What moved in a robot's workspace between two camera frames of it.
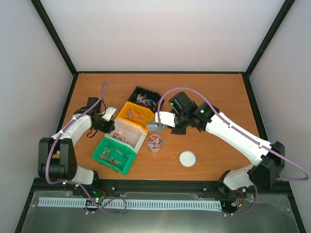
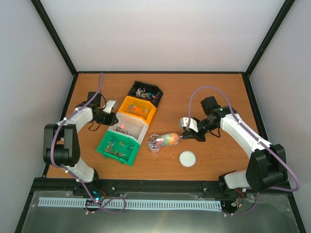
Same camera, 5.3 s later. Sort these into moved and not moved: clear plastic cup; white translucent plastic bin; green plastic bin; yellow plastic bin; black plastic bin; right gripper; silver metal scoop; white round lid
Moved: white translucent plastic bin; black plastic bin; silver metal scoop; yellow plastic bin; green plastic bin; right gripper
Not moved: clear plastic cup; white round lid
